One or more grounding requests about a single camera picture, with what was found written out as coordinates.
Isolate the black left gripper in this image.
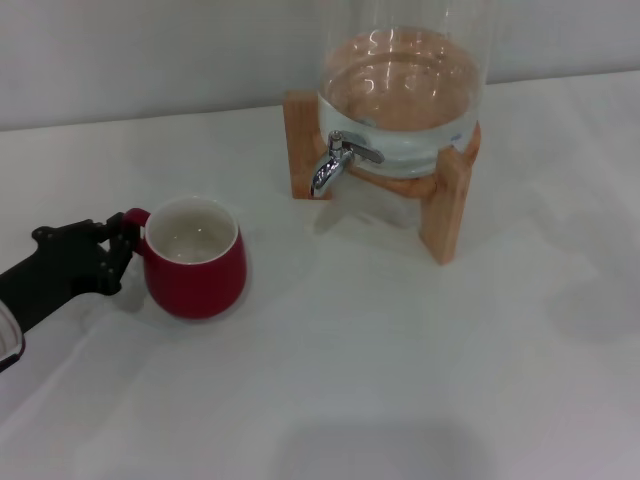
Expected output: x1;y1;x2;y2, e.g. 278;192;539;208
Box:
0;212;134;334

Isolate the red ceramic cup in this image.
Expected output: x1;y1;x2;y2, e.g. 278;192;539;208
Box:
121;195;249;321

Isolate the chrome faucet tap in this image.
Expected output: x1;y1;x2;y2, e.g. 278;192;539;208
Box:
309;128;386;199

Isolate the glass water dispenser jar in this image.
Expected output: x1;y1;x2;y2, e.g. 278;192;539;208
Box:
319;0;494;179

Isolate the wooden dispenser stand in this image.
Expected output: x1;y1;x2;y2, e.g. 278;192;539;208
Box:
283;89;482;266

